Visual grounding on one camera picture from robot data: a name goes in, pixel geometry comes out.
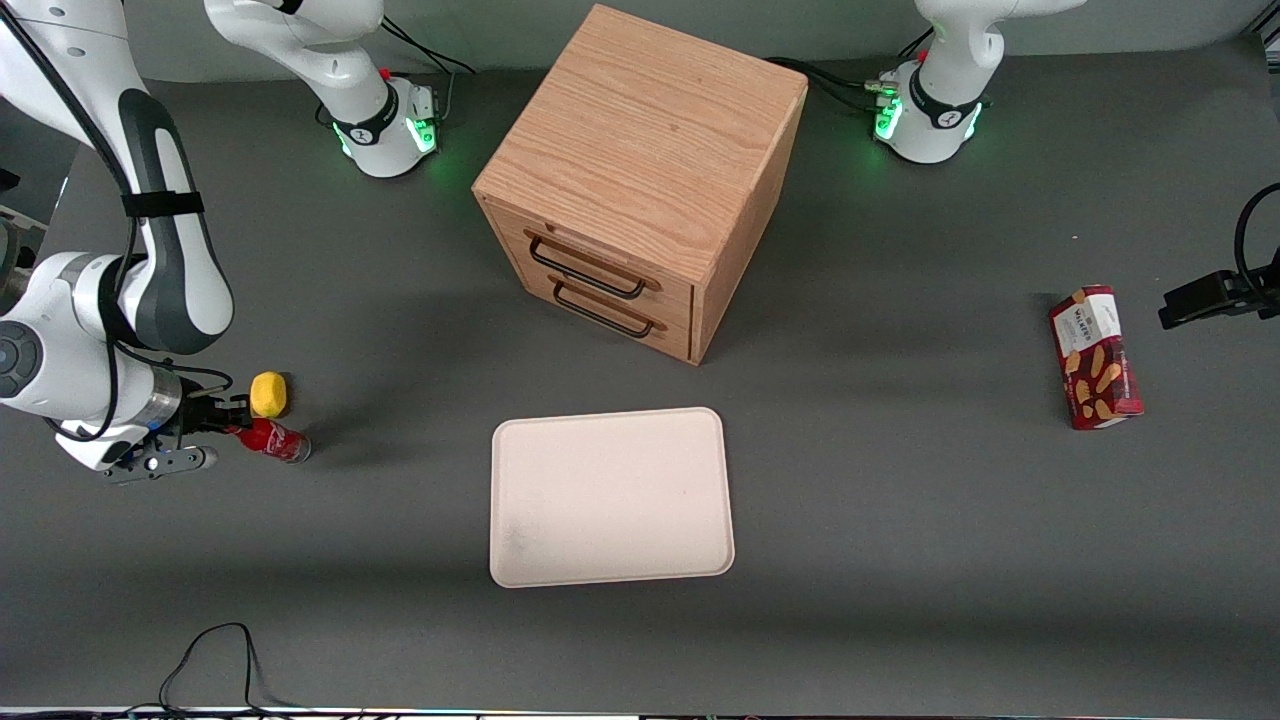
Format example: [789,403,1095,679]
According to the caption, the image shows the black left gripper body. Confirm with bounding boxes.
[1236,268,1280,322]

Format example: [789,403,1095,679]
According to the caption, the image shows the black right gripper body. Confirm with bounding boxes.
[171,391,235,449]

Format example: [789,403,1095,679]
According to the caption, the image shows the red coke bottle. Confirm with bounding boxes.
[230,417,314,464]

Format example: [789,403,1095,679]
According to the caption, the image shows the beige plastic tray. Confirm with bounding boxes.
[489,406,736,589]

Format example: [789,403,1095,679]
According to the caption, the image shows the yellow lemon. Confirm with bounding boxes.
[249,371,292,420]

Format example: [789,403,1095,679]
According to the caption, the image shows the red shortbread cookie box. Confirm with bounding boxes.
[1048,284,1145,432]

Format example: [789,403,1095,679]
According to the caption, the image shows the grey background equipment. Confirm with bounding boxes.
[0,168,47,301]

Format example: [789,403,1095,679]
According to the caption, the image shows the wooden drawer front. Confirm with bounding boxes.
[487,200,697,326]
[500,262,695,363]

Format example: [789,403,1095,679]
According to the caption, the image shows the wooden drawer cabinet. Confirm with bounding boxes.
[472,4,810,367]

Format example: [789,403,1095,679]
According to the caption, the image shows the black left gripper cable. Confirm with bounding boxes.
[1233,182,1280,293]

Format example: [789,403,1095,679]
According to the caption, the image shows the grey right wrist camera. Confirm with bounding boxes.
[104,446,220,487]

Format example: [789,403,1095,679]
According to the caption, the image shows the thin black looped cable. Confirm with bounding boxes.
[157,622,302,718]

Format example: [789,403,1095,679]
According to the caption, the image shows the black metal drawer handle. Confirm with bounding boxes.
[551,282,657,339]
[527,235,650,301]

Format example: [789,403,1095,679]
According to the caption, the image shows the black right arm base cables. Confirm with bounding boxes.
[378,15,477,127]

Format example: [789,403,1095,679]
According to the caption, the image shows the black arm base cables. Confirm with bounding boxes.
[378,15,477,127]
[764,28,937,117]

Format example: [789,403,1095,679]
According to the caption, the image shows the black left arm base cables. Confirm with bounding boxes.
[764,28,937,117]

